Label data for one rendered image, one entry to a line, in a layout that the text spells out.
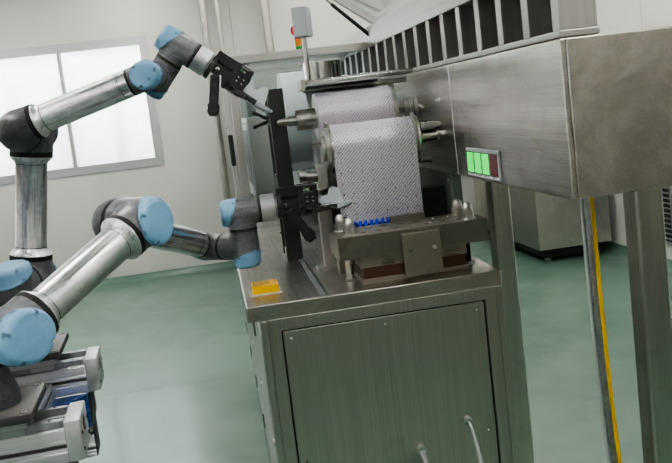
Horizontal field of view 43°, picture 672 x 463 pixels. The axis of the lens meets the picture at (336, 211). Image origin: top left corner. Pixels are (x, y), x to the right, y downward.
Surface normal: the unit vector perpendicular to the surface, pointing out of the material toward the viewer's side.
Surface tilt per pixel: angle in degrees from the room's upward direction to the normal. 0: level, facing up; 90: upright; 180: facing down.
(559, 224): 90
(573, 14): 90
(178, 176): 90
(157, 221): 87
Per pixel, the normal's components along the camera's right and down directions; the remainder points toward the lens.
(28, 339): 0.76, 0.04
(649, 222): 0.15, 0.11
